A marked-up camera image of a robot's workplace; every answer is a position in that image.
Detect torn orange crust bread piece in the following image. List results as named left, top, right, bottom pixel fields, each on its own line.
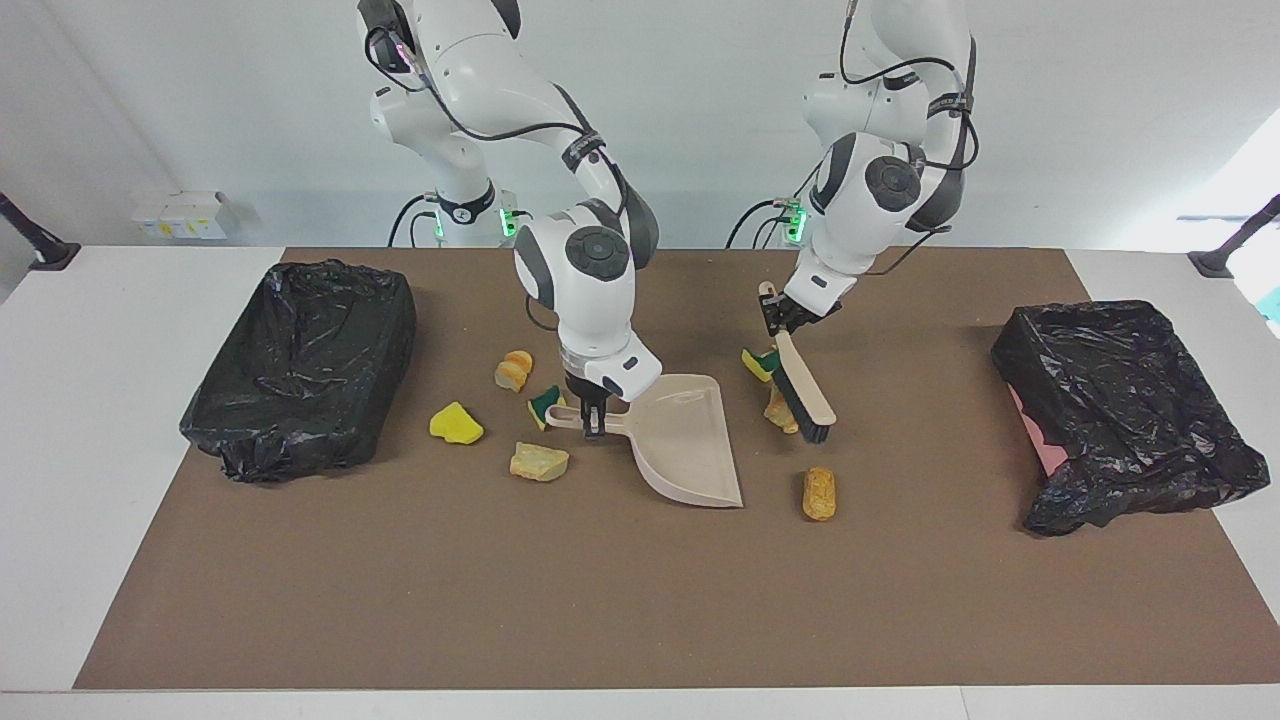
left=763, top=385, right=801, bottom=435

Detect brown oval bread roll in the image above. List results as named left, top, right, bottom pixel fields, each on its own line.
left=802, top=467, right=839, bottom=522

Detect black base cable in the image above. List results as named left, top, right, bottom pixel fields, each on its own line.
left=728, top=197, right=801, bottom=249
left=388, top=193, right=441, bottom=248

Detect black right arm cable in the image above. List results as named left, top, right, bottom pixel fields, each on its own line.
left=363, top=25, right=641, bottom=333

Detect beige hand brush black bristles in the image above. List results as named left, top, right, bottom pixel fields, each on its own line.
left=757, top=281, right=838, bottom=445

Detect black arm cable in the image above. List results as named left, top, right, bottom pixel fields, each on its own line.
left=838, top=0, right=981, bottom=276
left=363, top=25, right=641, bottom=333

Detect small green yellow sponge piece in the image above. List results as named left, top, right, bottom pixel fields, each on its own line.
left=527, top=385, right=568, bottom=432

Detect beige plastic dustpan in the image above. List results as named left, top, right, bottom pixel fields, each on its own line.
left=545, top=374, right=745, bottom=509

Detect pale bread piece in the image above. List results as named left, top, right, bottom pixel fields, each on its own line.
left=509, top=442, right=571, bottom=483

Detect plain yellow sponge piece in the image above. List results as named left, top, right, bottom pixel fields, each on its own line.
left=429, top=401, right=486, bottom=446

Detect white wall socket boxes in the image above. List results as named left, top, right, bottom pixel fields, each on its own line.
left=133, top=192, right=229, bottom=241

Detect black bag lined pink bin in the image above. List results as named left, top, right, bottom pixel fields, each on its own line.
left=991, top=300, right=1272, bottom=538

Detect brown table mat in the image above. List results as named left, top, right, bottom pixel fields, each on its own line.
left=73, top=247, right=1280, bottom=691

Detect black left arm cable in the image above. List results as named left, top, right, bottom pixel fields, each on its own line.
left=838, top=0, right=981, bottom=276

